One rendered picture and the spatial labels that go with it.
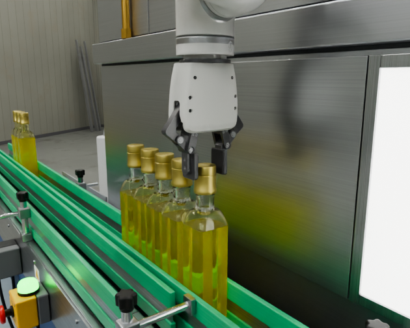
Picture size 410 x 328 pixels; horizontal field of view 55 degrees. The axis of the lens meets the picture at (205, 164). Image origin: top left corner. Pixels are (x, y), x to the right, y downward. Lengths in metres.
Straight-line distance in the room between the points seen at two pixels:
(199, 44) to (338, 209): 0.30
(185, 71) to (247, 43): 0.19
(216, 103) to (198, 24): 0.11
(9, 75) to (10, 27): 1.07
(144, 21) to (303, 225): 0.67
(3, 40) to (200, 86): 9.65
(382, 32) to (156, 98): 0.61
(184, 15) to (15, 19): 9.95
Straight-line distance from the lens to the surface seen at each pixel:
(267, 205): 0.69
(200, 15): 0.55
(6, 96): 10.07
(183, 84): 0.55
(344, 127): 0.57
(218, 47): 0.56
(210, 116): 0.57
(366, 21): 0.57
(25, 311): 0.99
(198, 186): 0.60
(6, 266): 1.24
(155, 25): 1.01
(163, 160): 0.68
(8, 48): 10.21
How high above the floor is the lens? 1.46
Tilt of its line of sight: 12 degrees down
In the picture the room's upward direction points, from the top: straight up
